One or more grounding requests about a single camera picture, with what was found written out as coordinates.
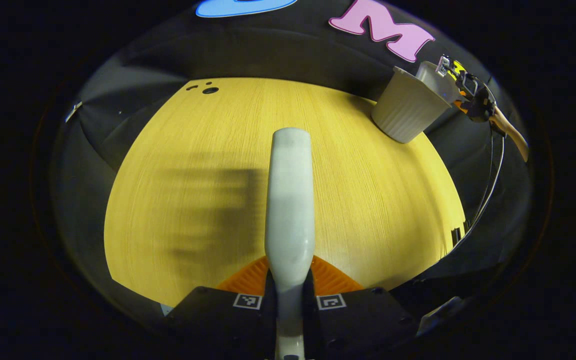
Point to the white ribbed garbage bin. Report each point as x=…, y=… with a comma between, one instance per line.
x=405, y=107

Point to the small black bracket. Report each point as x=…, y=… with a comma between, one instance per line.
x=455, y=236

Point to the small white broom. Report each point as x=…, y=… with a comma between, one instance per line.
x=289, y=200

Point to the wooden desktop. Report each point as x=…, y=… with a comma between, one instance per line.
x=193, y=150

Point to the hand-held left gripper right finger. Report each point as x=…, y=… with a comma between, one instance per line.
x=308, y=320

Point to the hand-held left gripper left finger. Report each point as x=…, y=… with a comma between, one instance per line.
x=271, y=315

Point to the white plastic dustpan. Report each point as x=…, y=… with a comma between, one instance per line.
x=438, y=82

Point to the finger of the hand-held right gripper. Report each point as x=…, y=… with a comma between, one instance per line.
x=463, y=105
x=465, y=82

